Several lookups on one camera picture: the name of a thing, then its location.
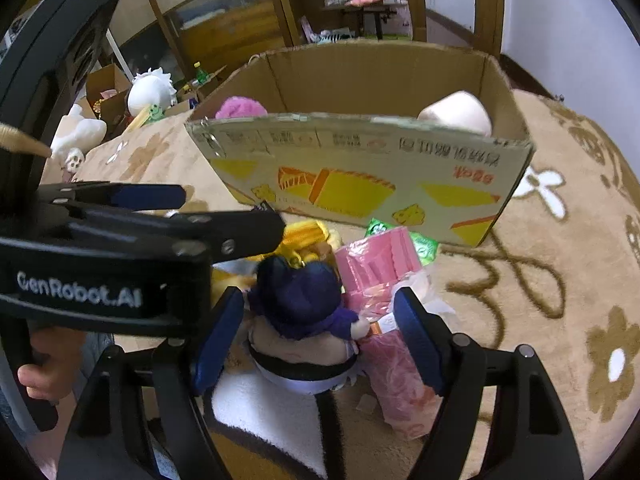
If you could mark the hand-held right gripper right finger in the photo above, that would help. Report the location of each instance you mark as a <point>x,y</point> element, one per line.
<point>420,346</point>

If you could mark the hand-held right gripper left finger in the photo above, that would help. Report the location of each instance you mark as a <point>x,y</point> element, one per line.
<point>220,341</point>

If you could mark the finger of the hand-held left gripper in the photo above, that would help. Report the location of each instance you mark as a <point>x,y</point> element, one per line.
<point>225,230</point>
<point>145,195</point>

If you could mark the yellow plush toy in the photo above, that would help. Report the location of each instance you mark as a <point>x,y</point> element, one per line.
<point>305,235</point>

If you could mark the plush doll with navy hat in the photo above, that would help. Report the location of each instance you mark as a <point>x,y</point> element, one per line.
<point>300,300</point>

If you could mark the pink ribbed cloth package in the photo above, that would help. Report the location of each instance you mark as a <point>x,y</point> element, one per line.
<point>375,265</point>

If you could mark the green packet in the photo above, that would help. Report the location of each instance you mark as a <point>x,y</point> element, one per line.
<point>425,247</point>

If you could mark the printed cardboard box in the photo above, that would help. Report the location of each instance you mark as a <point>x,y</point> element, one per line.
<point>350,195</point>

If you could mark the person's left hand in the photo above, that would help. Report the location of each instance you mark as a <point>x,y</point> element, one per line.
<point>50,375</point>

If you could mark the green frog toy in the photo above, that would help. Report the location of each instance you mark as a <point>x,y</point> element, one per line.
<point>155,110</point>

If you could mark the white and tan cow plush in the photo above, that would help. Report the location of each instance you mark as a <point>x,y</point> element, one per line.
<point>82,132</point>

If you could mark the white-haired plush toy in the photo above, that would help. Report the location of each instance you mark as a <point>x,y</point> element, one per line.
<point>147,92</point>

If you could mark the open brown cardboard box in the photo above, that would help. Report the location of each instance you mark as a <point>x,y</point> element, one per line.
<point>210,85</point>
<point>107,82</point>

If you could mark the pink plush toy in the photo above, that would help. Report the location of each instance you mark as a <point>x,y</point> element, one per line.
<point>240,108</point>

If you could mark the tan ribbed stick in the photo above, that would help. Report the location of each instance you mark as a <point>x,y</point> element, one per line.
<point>25,142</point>

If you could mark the green glass bottle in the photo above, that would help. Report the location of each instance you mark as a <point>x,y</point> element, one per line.
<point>201,74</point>

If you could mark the tan flower-pattern blanket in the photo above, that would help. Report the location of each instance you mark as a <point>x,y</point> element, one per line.
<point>550,260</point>

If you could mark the wooden wardrobe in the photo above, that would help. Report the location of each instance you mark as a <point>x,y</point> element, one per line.
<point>230,25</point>

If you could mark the wooden corner shelf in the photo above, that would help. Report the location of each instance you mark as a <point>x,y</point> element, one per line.
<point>280,5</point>

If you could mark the beige plush toy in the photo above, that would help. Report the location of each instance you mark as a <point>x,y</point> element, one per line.
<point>457,110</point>

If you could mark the small dark side table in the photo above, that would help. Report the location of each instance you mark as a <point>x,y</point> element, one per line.
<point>372,15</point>

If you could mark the translucent storage bin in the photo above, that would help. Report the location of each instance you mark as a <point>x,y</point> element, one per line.
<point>400,22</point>

